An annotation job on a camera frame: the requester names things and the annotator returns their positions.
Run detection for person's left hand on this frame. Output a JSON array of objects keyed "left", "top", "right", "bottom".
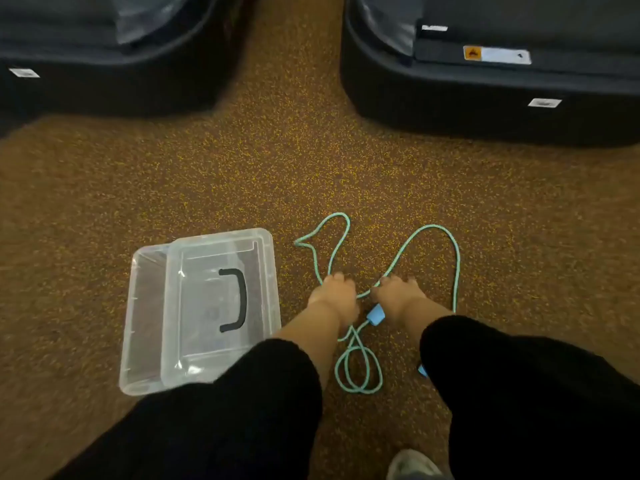
[{"left": 307, "top": 272, "right": 361, "bottom": 329}]

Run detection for clear plastic storage box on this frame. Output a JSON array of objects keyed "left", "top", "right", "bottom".
[{"left": 118, "top": 242, "right": 226, "bottom": 397}]

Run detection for person's right hand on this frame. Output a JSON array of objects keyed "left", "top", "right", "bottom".
[{"left": 371, "top": 274, "right": 427, "bottom": 325}]

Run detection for clear lid with black handle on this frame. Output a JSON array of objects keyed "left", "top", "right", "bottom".
[{"left": 159, "top": 227, "right": 283, "bottom": 389}]

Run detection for person's left forearm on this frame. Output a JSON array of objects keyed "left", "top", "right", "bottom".
[{"left": 49, "top": 300, "right": 348, "bottom": 480}]

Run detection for white shoe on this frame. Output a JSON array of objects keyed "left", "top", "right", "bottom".
[{"left": 385, "top": 448, "right": 444, "bottom": 480}]

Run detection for green jump rope blue handles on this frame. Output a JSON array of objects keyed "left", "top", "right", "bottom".
[{"left": 293, "top": 212, "right": 461, "bottom": 395}]

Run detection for person's right forearm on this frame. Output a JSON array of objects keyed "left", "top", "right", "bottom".
[{"left": 399, "top": 296, "right": 640, "bottom": 480}]

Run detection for black treadmill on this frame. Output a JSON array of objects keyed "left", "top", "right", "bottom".
[
  {"left": 0, "top": 0, "right": 251, "bottom": 138},
  {"left": 339, "top": 0, "right": 640, "bottom": 148}
]

